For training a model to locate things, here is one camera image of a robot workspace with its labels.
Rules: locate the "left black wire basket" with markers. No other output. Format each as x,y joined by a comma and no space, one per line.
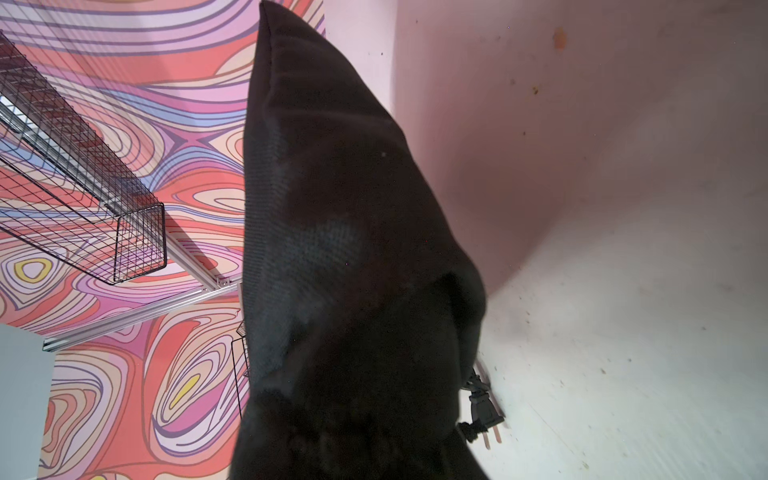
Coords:
240,364

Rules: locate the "back black wire basket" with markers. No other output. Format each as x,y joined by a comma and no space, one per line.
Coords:
64,191

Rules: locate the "black wire basket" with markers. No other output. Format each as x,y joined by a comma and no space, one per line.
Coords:
64,191
240,364

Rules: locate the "dark teal hair dryer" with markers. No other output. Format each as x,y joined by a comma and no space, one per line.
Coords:
482,417

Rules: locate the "black hair dryer pouch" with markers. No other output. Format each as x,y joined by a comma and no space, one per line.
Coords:
362,312

